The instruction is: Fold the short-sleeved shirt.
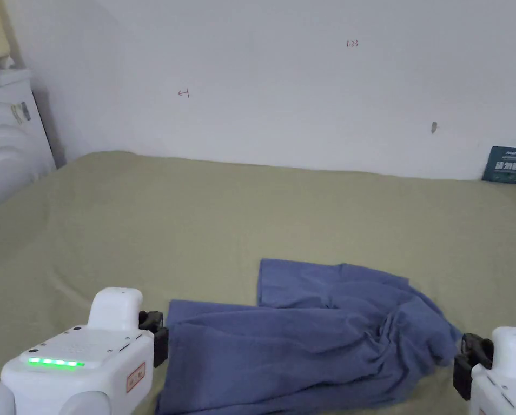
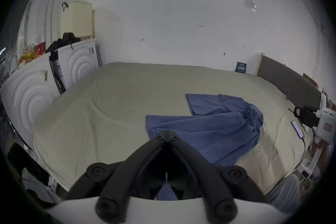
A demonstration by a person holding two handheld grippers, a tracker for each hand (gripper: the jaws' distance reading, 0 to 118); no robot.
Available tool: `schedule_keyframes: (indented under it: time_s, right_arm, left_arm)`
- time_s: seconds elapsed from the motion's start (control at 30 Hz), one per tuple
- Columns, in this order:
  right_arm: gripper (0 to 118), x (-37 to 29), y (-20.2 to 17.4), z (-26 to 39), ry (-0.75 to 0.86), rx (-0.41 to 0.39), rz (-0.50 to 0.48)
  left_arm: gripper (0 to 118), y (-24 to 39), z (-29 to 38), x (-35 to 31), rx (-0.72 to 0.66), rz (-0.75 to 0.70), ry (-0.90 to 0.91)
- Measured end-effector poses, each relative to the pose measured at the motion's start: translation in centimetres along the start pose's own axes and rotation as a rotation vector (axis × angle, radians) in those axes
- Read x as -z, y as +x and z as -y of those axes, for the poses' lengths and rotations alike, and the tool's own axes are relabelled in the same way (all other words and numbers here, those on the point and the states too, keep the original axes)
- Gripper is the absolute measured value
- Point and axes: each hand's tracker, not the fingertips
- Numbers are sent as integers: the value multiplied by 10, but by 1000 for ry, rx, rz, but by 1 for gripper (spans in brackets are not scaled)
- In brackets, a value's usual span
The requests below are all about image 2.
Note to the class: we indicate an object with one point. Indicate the grey padded headboard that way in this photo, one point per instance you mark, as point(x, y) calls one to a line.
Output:
point(286, 77)

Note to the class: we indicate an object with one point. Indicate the black phone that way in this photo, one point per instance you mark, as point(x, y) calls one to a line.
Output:
point(297, 129)

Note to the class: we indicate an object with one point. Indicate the white washing machine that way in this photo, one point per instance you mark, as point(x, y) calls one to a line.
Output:
point(78, 65)
point(28, 97)

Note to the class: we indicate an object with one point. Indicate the small dark card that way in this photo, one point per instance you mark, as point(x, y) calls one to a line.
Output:
point(241, 67)

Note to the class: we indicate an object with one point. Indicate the person's right hand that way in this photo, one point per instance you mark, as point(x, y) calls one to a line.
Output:
point(323, 143)

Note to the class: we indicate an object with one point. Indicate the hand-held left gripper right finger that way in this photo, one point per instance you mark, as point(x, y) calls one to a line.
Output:
point(210, 186)

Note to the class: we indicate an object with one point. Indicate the blue shirt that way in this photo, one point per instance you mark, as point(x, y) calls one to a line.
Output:
point(210, 133)

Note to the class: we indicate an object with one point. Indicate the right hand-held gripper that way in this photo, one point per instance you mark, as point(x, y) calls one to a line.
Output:
point(326, 123)

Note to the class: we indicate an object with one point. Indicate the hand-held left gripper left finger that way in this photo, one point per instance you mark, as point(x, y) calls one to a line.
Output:
point(115, 181)

